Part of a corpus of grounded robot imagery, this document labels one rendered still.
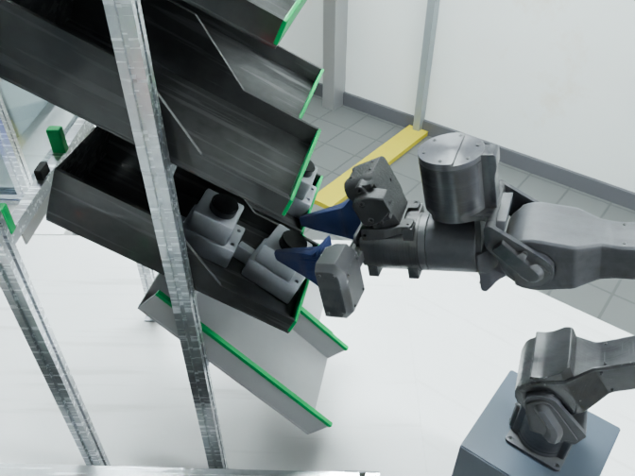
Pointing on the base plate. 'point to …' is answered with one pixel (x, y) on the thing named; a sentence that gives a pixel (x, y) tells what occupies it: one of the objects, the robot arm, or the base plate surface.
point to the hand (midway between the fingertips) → (317, 238)
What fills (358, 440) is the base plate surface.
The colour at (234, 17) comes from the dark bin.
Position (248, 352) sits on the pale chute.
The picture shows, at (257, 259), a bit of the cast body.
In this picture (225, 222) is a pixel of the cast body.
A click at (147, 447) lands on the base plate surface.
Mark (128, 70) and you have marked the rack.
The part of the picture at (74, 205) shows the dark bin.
